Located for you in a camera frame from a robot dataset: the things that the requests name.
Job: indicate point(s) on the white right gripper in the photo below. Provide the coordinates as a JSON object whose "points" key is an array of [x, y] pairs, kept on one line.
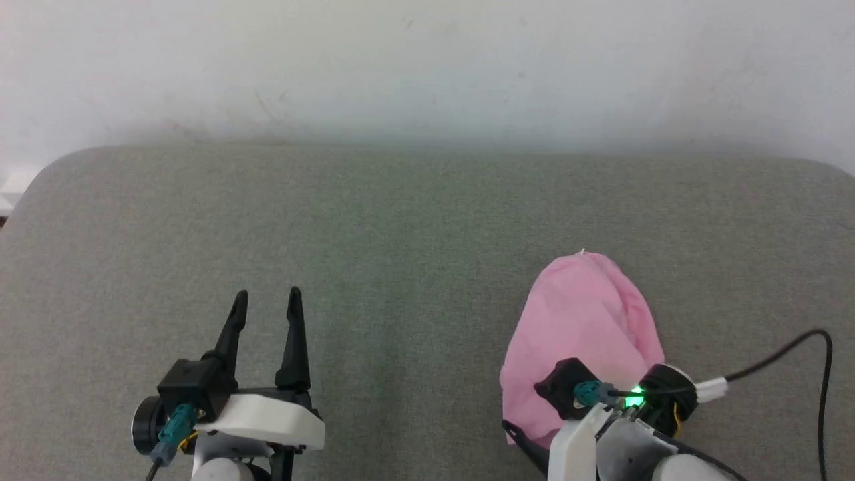
{"points": [[574, 454]]}

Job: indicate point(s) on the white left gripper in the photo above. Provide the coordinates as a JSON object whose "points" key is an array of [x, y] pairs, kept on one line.
{"points": [[267, 419]]}

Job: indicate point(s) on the pink garment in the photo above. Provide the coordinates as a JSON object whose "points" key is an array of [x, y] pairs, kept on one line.
{"points": [[581, 314]]}

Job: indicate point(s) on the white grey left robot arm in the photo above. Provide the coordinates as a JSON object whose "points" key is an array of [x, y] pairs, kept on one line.
{"points": [[220, 469]]}

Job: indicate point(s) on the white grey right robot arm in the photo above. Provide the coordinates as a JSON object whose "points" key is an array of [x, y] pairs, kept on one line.
{"points": [[695, 469]]}

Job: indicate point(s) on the black round left wrist module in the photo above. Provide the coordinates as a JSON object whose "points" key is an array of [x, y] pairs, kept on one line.
{"points": [[143, 427]]}

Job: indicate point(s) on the black round wrist module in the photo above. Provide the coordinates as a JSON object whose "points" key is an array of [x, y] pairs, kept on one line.
{"points": [[668, 394], [143, 427]]}

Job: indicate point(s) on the black round right wrist module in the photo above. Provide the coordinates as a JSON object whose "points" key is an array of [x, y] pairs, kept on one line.
{"points": [[668, 394]]}

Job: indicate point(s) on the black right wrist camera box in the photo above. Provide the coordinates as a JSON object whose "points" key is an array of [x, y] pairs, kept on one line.
{"points": [[564, 381]]}

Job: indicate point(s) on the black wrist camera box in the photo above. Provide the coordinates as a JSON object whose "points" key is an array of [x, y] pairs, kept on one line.
{"points": [[564, 381], [194, 384]]}

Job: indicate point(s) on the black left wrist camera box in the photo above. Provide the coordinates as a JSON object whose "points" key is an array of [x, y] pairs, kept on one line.
{"points": [[194, 384]]}

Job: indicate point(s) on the white wall baseboard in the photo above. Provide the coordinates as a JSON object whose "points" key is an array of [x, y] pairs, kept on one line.
{"points": [[15, 190]]}

